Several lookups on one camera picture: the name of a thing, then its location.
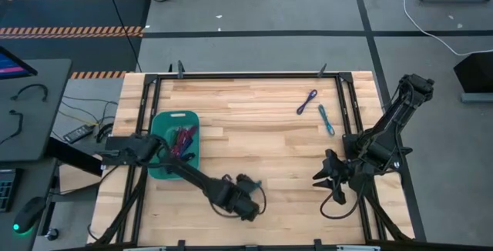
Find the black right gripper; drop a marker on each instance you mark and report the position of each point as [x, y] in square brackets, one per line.
[343, 174]

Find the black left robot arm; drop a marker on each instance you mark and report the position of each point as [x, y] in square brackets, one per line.
[181, 168]

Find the black box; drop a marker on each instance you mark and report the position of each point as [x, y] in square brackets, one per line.
[475, 72]

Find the computer monitor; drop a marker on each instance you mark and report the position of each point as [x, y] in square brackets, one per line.
[13, 66]

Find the black keyboard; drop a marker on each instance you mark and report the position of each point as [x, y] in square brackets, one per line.
[7, 189]

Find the black floor mat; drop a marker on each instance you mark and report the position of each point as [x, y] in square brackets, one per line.
[73, 14]

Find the grey desk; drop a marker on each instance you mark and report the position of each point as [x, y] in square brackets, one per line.
[38, 108]

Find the teal plastic bin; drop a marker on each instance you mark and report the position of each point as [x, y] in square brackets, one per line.
[166, 128]

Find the black computer mouse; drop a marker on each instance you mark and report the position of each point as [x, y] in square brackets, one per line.
[29, 214]

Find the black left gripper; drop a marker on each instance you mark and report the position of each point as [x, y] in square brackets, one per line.
[245, 183]

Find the black aluminium table frame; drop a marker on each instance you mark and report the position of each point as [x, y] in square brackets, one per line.
[250, 75]

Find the grey metal foot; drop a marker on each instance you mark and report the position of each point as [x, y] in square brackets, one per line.
[477, 98]

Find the black remote control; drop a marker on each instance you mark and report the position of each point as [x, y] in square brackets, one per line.
[79, 133]

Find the black caster wheel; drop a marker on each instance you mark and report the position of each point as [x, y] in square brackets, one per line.
[52, 234]

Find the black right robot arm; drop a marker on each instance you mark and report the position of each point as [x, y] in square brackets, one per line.
[389, 128]

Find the white label strip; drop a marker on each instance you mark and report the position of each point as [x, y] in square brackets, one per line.
[358, 248]

